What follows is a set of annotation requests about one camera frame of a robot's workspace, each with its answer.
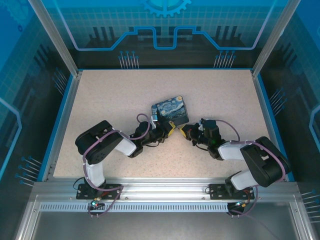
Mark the starry night tin box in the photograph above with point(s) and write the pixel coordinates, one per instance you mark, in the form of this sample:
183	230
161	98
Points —
171	108

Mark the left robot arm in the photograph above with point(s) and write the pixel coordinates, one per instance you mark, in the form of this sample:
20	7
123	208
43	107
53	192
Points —
105	155

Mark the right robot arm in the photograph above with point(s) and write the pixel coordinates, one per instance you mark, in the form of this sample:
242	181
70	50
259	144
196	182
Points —
265	165

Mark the small LED connector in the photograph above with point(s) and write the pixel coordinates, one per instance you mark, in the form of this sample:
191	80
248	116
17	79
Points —
95	203
241	204

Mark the grey metal sheet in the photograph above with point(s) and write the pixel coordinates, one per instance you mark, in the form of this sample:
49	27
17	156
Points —
162	225

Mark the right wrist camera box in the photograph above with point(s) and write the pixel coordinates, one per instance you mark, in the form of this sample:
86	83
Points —
200	123

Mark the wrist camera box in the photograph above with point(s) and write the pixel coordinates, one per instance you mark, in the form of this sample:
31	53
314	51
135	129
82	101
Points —
200	123
155	120

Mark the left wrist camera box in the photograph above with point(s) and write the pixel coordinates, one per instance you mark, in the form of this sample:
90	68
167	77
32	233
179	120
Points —
155	120

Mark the aluminium front rail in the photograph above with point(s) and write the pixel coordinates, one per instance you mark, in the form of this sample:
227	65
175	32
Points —
162	186

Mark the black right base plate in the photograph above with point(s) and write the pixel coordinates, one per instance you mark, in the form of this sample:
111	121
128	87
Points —
217	192

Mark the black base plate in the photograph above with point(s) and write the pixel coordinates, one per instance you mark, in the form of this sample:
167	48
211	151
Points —
217	192
112	193

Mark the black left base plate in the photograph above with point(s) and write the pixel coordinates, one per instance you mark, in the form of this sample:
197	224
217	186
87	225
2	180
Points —
112	193

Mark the aluminium side rail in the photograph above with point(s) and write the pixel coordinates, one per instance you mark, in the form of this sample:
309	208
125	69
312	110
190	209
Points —
77	80
255	80

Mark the aluminium frame post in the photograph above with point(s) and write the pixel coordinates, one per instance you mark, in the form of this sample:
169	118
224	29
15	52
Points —
274	37
58	37

